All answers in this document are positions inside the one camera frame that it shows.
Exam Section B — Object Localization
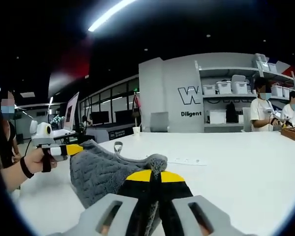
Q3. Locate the grey towel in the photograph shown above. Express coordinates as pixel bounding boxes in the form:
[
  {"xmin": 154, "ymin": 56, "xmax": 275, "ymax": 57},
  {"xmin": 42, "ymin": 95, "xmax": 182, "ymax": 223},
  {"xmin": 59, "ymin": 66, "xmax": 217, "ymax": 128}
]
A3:
[{"xmin": 68, "ymin": 139, "xmax": 169, "ymax": 236}]

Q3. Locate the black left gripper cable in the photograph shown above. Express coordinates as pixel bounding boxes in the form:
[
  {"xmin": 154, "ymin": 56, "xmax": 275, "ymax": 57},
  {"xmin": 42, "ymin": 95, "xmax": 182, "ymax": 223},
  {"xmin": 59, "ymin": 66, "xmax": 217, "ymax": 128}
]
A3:
[{"xmin": 24, "ymin": 139, "xmax": 34, "ymax": 158}]

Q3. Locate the row of white storage boxes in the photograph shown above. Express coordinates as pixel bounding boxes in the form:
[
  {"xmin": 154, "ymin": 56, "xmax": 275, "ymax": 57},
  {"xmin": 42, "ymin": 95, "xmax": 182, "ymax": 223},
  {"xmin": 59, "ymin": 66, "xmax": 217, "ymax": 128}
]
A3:
[{"xmin": 202, "ymin": 53, "xmax": 295, "ymax": 101}]

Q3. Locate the white paper sheet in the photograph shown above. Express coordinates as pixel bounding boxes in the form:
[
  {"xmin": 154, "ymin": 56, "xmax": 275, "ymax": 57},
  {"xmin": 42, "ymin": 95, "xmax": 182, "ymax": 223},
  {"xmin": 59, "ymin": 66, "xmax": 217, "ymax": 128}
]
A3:
[{"xmin": 166, "ymin": 156, "xmax": 208, "ymax": 167}]

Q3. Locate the black computer monitor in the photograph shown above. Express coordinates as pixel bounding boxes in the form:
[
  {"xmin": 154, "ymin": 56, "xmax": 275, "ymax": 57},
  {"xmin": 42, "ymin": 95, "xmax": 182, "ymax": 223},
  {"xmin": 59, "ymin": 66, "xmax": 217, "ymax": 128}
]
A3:
[
  {"xmin": 90, "ymin": 111, "xmax": 109, "ymax": 125},
  {"xmin": 114, "ymin": 110, "xmax": 136, "ymax": 124}
]

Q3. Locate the long ceiling light strip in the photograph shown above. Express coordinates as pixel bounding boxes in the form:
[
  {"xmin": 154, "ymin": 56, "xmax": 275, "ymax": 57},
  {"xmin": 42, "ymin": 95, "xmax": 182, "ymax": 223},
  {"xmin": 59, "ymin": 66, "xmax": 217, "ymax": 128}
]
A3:
[{"xmin": 88, "ymin": 0, "xmax": 138, "ymax": 32}]

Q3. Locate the open laptop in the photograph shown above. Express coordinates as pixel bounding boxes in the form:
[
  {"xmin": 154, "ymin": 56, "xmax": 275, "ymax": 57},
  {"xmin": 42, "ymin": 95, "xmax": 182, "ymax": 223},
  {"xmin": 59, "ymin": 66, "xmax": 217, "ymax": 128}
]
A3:
[{"xmin": 50, "ymin": 92, "xmax": 81, "ymax": 141}]

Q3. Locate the red ceiling screen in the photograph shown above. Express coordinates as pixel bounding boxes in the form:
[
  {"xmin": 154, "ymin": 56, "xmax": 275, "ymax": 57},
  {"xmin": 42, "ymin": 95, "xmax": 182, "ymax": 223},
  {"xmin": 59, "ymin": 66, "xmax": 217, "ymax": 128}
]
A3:
[{"xmin": 48, "ymin": 40, "xmax": 91, "ymax": 95}]

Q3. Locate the hanging brown bag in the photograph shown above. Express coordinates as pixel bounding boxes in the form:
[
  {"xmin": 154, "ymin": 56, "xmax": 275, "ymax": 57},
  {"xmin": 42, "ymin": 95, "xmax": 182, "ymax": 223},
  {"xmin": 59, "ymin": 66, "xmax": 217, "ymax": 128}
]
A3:
[{"xmin": 131, "ymin": 94, "xmax": 142, "ymax": 118}]

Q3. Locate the white flat box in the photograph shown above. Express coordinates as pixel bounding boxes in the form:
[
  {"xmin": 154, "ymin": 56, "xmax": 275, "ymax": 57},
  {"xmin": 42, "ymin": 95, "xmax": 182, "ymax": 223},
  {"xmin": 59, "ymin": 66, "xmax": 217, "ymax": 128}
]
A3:
[{"xmin": 209, "ymin": 110, "xmax": 227, "ymax": 124}]

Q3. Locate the black backpack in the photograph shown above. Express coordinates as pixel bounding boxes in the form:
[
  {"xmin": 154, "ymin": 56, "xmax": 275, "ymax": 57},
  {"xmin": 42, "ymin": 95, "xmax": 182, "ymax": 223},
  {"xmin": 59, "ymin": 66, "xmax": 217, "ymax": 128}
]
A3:
[{"xmin": 225, "ymin": 102, "xmax": 236, "ymax": 123}]

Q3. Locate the grey metal storage shelf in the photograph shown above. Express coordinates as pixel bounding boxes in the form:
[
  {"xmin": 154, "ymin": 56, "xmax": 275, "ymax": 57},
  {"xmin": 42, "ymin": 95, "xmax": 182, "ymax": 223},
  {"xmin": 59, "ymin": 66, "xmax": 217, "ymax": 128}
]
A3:
[{"xmin": 194, "ymin": 53, "xmax": 295, "ymax": 133}]

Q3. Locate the person's left hand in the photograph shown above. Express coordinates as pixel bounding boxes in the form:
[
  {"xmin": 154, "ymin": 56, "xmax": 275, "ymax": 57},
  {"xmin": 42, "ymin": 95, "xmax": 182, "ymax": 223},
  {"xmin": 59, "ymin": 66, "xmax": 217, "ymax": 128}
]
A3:
[{"xmin": 24, "ymin": 147, "xmax": 59, "ymax": 176}]

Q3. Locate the wooden tray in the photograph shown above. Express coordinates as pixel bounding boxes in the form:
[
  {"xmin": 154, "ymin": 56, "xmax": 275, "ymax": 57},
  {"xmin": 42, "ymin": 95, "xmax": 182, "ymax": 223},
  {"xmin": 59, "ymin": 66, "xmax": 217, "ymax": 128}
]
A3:
[{"xmin": 280, "ymin": 126, "xmax": 295, "ymax": 141}]

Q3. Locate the black wristband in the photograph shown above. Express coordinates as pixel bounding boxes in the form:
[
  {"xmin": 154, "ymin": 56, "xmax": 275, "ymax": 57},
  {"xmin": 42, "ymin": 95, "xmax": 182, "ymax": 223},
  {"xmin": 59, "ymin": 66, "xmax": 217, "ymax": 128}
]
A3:
[{"xmin": 20, "ymin": 156, "xmax": 35, "ymax": 179}]

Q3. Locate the grey chair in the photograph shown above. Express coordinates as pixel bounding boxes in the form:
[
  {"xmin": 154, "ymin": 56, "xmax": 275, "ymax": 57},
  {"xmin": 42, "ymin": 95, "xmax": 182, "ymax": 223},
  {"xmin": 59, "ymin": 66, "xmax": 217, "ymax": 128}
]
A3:
[{"xmin": 149, "ymin": 112, "xmax": 169, "ymax": 133}]

